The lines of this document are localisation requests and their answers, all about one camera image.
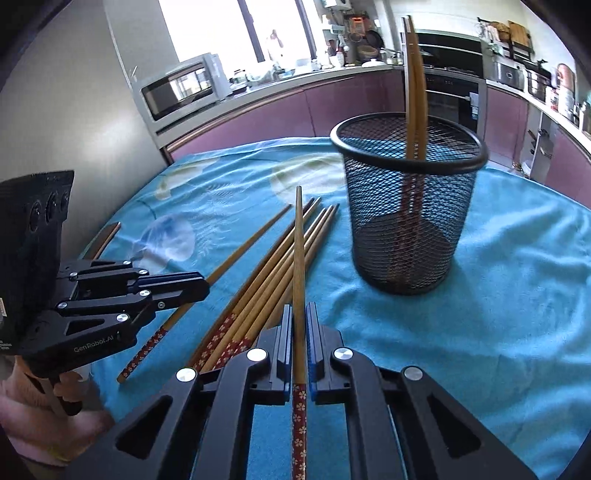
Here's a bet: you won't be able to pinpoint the kitchen window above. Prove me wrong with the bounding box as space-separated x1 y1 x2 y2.
158 0 324 65

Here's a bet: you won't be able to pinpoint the grey refrigerator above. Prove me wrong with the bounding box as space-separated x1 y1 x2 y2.
7 0 175 264

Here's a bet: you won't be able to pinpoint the steel stock pot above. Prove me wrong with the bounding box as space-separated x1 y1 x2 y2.
526 69 551 101

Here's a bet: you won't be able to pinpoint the white microwave oven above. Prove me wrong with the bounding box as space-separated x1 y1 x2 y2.
140 53 229 121

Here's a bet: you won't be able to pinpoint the black built-in oven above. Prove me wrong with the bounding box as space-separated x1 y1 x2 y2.
422 69 488 134

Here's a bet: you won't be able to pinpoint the black range hood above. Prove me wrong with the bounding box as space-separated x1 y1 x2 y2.
416 30 483 68

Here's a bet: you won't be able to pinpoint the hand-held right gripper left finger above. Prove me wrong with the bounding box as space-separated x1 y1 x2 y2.
60 304 294 480

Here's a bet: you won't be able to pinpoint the steel rice cooker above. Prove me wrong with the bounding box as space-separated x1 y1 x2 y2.
492 60 526 90

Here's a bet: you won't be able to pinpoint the wooden chair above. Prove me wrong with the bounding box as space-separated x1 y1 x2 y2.
88 220 123 260

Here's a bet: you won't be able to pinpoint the pink thermal pot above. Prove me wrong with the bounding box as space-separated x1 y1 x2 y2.
556 62 578 93

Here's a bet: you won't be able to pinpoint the blue printed tablecloth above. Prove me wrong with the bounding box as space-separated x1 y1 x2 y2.
81 136 591 480

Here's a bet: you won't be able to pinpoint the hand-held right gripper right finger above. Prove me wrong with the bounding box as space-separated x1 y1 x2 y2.
307 303 541 480

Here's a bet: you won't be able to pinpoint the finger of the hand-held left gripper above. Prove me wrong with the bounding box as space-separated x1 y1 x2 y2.
55 259 207 294
17 280 211 371

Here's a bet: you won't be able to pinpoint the black mesh utensil holder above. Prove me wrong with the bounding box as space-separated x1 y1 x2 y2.
330 112 489 296

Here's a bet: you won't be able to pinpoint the black countertop storage rack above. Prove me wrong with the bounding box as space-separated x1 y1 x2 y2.
478 18 536 62

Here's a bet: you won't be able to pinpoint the person's left hand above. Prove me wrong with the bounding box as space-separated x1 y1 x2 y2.
0 360 114 464

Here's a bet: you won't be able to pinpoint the pink kitchen base cabinets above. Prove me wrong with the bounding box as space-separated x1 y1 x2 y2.
485 85 591 199
164 69 426 162

